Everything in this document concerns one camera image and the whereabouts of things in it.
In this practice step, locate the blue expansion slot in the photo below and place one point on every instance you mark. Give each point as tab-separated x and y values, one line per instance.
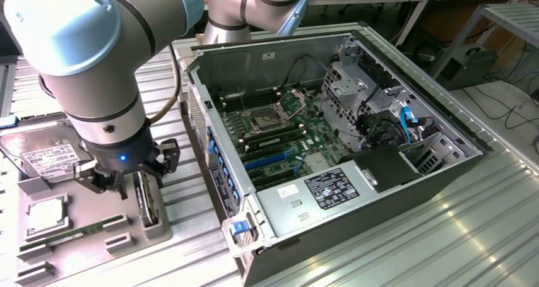
266	161

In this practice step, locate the thin locking lever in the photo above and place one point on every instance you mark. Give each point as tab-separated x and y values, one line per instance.
243	101

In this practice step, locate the installed RAM stick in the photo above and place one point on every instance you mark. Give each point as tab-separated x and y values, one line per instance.
274	142

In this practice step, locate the black expansion card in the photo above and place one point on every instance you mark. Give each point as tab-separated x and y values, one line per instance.
147	202

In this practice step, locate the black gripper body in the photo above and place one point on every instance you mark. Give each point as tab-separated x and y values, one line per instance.
120	157

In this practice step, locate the green motherboard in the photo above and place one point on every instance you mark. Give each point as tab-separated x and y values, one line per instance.
320	135

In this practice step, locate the CPU socket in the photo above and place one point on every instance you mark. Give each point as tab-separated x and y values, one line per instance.
267	120

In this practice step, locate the metal disk bay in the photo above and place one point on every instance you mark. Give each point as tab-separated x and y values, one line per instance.
346	88

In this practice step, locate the metal socket cover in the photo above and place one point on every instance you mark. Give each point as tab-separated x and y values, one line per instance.
295	102

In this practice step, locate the green RAM stick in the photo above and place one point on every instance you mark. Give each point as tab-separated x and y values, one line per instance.
67	236

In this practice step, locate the silver CPU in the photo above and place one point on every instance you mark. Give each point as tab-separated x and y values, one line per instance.
45	216

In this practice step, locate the hard disk with blue carrier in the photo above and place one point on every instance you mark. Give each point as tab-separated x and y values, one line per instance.
41	151

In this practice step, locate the dark grey machine box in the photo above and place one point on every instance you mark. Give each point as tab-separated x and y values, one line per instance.
471	66

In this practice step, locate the silver chipset heat sink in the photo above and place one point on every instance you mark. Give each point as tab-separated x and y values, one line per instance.
319	161

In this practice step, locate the grey power supply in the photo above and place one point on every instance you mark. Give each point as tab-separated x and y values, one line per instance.
290	205

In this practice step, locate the grey parts rack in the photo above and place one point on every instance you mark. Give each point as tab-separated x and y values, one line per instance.
92	211

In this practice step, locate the open PC case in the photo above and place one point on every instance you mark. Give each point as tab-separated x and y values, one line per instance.
295	211

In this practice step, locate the metal slat side table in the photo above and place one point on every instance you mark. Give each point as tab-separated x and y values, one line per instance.
514	19

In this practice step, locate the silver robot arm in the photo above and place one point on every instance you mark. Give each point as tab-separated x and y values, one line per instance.
84	47

